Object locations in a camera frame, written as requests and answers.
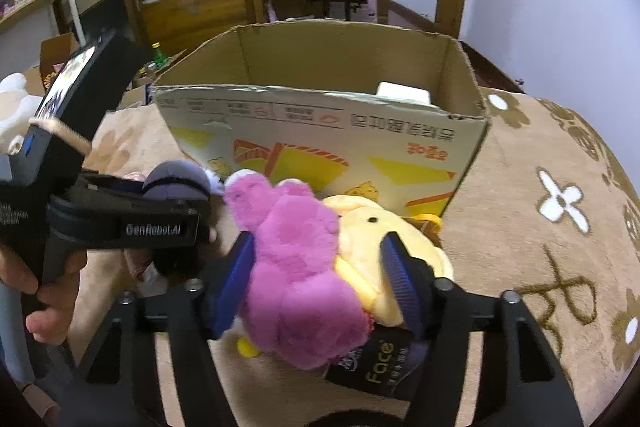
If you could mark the green bottle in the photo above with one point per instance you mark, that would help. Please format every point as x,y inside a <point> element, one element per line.
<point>159,56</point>

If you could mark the beige floral blanket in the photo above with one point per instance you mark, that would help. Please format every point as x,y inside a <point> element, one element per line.
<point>525,257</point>

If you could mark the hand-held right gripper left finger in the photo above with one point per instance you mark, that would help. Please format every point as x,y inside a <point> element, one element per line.
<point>232,287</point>

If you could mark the white soft toy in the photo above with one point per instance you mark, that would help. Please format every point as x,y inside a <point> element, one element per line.
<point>402,93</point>

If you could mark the person's jeans leg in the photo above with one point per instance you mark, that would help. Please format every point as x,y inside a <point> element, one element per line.
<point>10,332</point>

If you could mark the navy plush toy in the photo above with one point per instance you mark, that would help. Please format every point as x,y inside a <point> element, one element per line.
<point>175,182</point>

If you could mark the black soft packet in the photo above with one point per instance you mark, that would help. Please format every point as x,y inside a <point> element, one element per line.
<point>380,357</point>

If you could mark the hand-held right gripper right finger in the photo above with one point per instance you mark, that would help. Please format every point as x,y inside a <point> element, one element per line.
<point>398,284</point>

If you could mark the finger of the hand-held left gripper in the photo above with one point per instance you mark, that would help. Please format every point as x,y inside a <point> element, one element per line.
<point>177,263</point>
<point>115,187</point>

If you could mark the person's left hand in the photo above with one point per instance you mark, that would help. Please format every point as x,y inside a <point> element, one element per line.
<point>40,324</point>

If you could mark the yellow plush dog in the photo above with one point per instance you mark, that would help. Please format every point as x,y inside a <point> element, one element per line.
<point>360,232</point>

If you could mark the open cardboard box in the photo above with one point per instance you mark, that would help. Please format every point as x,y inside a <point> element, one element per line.
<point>55,52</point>
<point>175,59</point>

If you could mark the printed cardboard box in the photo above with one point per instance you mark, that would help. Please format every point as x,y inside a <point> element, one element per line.
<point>300,127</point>

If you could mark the white plush bear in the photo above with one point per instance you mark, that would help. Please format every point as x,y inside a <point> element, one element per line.
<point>15,107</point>

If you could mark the pale pink soft cloth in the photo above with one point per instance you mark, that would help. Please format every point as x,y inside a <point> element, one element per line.
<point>142,269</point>

